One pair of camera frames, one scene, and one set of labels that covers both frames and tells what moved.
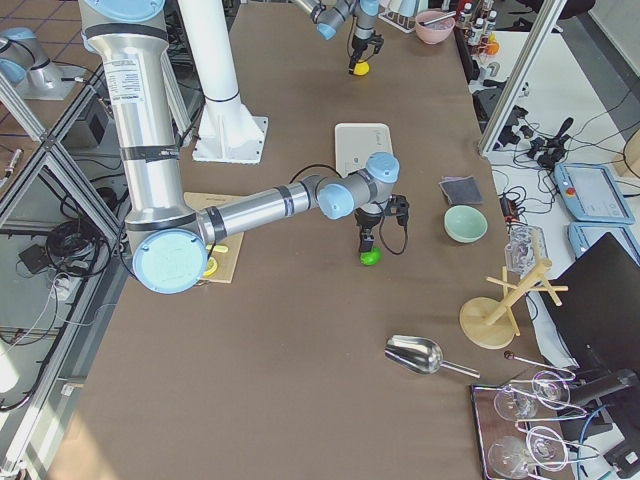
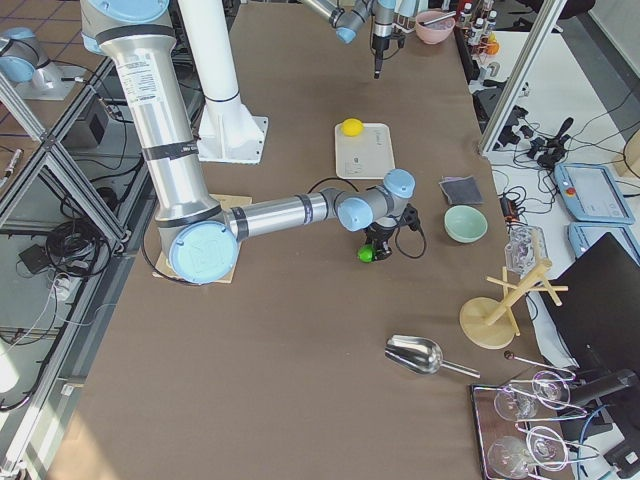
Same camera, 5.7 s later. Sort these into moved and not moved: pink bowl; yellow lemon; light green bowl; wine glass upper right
Moved: yellow lemon
Not moved: light green bowl; wine glass upper right; pink bowl
